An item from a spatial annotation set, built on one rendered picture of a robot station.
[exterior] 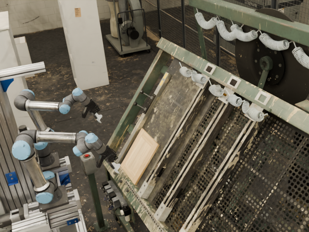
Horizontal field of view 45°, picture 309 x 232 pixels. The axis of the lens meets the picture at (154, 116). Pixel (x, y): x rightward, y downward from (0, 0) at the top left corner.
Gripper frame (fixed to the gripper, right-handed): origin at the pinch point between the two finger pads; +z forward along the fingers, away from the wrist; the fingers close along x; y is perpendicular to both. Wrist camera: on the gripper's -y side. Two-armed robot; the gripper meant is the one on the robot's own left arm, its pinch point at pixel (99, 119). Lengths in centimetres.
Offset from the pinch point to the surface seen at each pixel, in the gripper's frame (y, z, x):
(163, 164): 24, 35, -59
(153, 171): 15, 35, -57
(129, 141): 7.8, 33.9, -6.0
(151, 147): 23, 34, -33
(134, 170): -2, 44, -31
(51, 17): -46, 98, 795
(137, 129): 20.3, 29.0, -5.4
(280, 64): 137, 12, -74
